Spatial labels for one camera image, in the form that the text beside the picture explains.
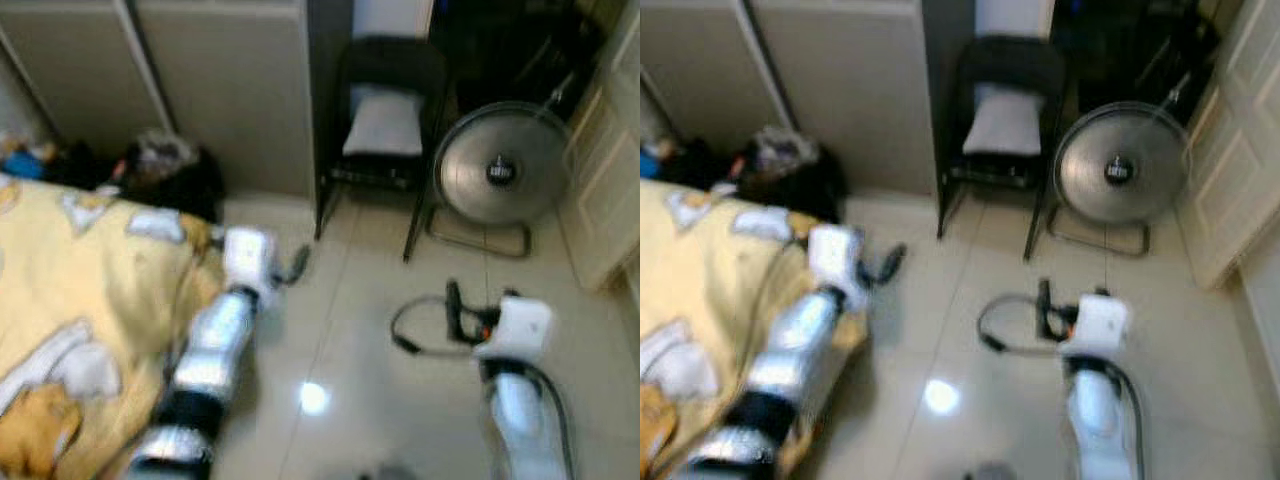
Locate black fabric bag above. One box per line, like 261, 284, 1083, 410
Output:
108, 140, 227, 223
730, 140, 849, 223

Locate grey square pillow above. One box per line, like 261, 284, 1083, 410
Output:
962, 82, 1046, 158
342, 84, 425, 159

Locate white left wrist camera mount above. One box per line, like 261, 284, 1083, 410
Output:
808, 225, 869, 306
222, 227, 281, 301

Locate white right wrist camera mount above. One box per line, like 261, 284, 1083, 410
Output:
1060, 293, 1131, 359
473, 295, 554, 364

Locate black folding chair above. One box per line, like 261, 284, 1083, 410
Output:
935, 35, 1069, 263
313, 35, 448, 263

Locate white upright panel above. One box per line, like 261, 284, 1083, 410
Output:
352, 0, 437, 41
975, 0, 1056, 39

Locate yellow cartoon blanket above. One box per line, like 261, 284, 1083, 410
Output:
0, 172, 229, 480
640, 178, 871, 480

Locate grey standing fan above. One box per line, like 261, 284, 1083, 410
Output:
425, 100, 578, 261
1045, 100, 1193, 259

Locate grey sliding door wardrobe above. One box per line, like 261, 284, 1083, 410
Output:
640, 0, 941, 199
0, 0, 319, 199

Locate clear stuffed plastic bag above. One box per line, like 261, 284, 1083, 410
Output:
135, 127, 198, 173
755, 125, 821, 173

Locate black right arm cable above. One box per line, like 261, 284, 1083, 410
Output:
390, 295, 576, 480
977, 293, 1149, 480

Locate black fabric bundle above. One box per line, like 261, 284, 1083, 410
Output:
45, 140, 111, 191
665, 140, 736, 191

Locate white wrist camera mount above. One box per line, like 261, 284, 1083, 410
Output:
473, 295, 554, 364
1060, 293, 1131, 359
222, 227, 281, 301
808, 225, 869, 306

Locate white panelled door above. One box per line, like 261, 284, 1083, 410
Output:
555, 5, 641, 293
1175, 0, 1280, 293

